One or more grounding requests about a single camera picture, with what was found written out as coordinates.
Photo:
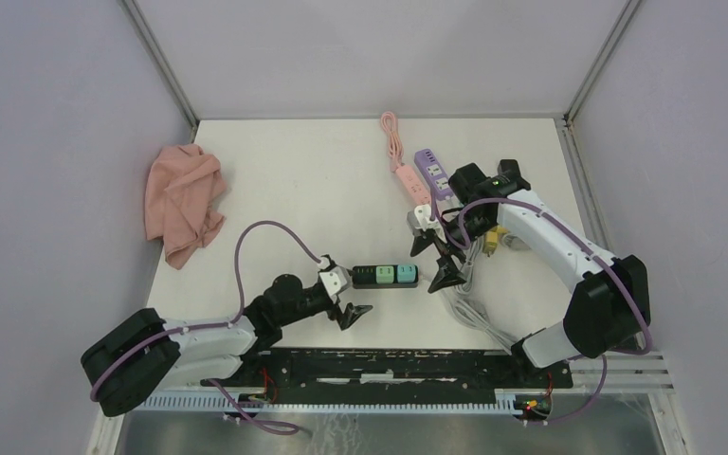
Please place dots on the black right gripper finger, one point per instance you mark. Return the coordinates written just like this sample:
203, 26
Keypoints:
448, 275
421, 241

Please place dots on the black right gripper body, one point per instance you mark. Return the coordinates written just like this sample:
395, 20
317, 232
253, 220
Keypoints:
456, 231

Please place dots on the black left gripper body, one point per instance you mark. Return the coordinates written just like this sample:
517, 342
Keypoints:
335, 311

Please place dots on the black power strip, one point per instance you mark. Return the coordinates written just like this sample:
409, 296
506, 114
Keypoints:
364, 278

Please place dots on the teal charger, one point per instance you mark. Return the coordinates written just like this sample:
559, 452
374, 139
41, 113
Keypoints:
384, 274

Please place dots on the purple power strip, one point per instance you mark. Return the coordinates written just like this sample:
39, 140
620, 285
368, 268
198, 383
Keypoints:
434, 175

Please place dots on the pink power strip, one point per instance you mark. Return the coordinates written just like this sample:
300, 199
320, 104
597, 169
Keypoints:
413, 185

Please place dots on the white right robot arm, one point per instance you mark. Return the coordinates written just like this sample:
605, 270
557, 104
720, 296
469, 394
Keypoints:
609, 295

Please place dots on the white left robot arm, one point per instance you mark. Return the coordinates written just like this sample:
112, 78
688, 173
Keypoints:
147, 353

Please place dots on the pink cloth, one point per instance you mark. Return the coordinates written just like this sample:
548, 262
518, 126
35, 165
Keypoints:
182, 184

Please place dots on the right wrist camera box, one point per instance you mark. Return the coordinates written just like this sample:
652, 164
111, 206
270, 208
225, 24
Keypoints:
422, 219

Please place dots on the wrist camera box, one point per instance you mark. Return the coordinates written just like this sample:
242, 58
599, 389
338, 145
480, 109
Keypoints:
422, 219
334, 277

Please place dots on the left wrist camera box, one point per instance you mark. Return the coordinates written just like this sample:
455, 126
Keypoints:
334, 277

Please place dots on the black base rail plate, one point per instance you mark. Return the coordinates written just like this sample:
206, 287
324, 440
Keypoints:
324, 376

